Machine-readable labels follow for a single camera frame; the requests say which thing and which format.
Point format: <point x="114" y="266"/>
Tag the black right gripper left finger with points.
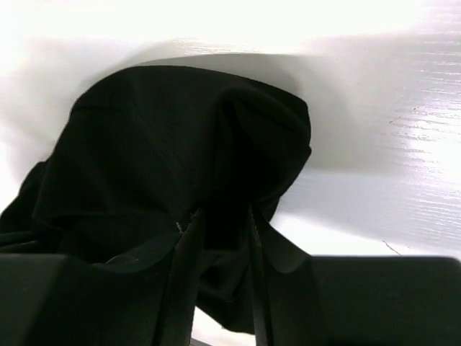
<point x="143" y="297"/>

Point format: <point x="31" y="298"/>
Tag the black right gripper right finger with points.
<point x="304" y="300"/>

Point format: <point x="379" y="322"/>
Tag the black skirt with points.
<point x="143" y="150"/>

